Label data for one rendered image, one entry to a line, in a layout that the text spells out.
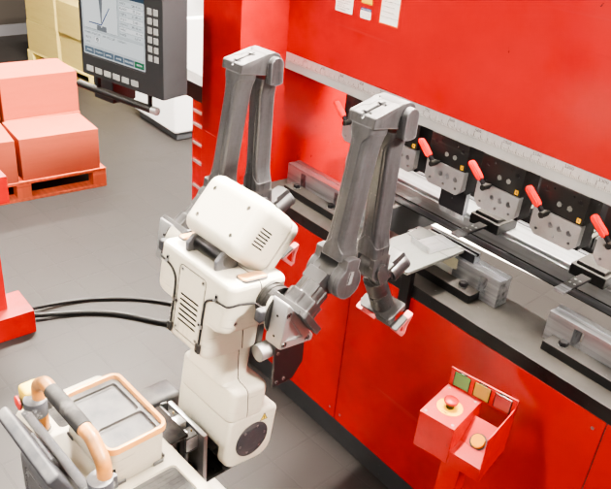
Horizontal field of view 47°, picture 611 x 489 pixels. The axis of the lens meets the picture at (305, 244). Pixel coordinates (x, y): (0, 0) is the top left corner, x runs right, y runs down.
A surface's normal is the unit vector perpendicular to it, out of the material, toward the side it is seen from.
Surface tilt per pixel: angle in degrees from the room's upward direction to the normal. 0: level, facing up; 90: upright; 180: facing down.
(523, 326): 0
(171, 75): 90
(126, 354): 0
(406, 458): 90
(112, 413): 0
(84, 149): 90
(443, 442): 90
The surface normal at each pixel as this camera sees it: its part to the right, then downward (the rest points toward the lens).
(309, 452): 0.08, -0.87
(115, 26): -0.59, 0.34
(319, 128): 0.63, 0.42
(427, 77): -0.77, 0.25
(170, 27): 0.80, 0.35
